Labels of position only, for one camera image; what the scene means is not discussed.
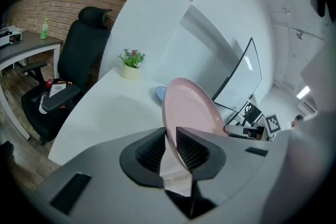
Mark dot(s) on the green plastic bottle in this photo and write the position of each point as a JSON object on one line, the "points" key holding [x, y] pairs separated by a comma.
{"points": [[44, 31]]}

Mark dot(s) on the grey desk white legs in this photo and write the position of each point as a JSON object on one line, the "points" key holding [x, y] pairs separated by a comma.
{"points": [[31, 42]]}

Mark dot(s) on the ceiling light panel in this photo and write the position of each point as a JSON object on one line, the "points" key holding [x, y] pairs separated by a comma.
{"points": [[304, 92]]}

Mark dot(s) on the white device box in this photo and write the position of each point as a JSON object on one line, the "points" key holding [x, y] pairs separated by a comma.
{"points": [[10, 39]]}

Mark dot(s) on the potted plant cream pot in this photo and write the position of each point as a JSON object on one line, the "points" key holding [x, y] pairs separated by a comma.
{"points": [[130, 72]]}

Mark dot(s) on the white table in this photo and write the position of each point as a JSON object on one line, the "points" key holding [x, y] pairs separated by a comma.
{"points": [[105, 112]]}

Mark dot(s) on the white printed card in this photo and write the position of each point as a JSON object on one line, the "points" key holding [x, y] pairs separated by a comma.
{"points": [[56, 89]]}

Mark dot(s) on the black office chair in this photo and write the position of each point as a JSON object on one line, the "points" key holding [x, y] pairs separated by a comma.
{"points": [[76, 55]]}

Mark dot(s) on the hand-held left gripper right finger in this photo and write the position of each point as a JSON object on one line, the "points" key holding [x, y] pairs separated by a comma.
{"points": [[236, 165]]}

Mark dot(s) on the big pink plate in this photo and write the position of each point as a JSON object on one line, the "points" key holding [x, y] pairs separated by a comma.
{"points": [[189, 107]]}

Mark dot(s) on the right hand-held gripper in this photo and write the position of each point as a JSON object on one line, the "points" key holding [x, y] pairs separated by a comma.
{"points": [[273, 124]]}

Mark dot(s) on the big blue plate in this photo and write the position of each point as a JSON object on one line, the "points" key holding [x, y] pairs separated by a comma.
{"points": [[160, 94]]}

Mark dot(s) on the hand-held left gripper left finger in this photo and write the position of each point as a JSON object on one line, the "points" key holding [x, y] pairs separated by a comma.
{"points": [[105, 165]]}

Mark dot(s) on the small red object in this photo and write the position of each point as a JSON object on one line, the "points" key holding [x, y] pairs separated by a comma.
{"points": [[49, 84]]}

